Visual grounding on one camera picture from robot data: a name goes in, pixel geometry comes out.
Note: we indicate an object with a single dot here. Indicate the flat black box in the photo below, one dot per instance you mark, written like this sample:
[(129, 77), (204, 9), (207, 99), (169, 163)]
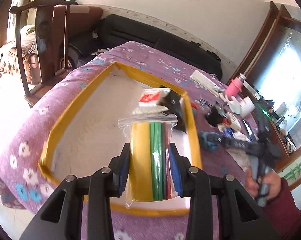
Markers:
[(172, 102)]

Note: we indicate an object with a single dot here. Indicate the black sofa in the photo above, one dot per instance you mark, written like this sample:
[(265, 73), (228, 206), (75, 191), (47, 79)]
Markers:
[(115, 30)]

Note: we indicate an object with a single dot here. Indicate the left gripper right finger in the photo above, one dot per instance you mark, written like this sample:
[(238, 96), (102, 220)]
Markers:
[(239, 216)]

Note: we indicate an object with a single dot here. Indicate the wooden framed window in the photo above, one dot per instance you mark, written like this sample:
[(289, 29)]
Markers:
[(272, 67)]

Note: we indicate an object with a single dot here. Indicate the pink knitted bottle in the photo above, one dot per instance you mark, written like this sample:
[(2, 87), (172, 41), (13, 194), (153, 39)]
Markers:
[(235, 86)]

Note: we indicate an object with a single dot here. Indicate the black cylindrical pen holder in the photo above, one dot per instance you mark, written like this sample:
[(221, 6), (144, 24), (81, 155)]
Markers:
[(215, 115)]

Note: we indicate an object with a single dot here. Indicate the dark wooden chair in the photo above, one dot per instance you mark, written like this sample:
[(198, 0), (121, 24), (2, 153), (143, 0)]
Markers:
[(44, 40)]

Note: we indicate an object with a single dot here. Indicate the white paper notebook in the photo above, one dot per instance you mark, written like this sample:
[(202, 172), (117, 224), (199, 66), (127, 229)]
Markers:
[(207, 83)]

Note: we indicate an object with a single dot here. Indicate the red sleeved right forearm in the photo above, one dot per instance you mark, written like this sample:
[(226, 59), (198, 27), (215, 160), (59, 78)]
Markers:
[(284, 214)]

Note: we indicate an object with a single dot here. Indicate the yellow cardboard tray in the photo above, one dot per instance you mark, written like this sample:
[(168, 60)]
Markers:
[(86, 136)]

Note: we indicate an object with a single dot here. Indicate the white green work glove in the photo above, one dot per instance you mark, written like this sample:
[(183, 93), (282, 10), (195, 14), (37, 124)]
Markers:
[(232, 103)]

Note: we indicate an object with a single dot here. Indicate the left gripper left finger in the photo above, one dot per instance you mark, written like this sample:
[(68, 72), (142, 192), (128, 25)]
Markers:
[(61, 215)]

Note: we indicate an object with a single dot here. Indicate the right hand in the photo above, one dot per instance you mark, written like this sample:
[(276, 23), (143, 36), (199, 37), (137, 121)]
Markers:
[(272, 179)]

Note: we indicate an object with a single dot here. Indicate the red white plastic bag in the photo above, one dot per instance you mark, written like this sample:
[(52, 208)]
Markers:
[(151, 101)]

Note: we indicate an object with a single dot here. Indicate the brown leather armchair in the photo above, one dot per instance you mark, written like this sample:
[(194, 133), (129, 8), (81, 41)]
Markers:
[(82, 20)]

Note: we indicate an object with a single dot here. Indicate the white plastic jar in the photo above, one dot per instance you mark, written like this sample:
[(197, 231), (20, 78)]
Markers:
[(247, 106)]

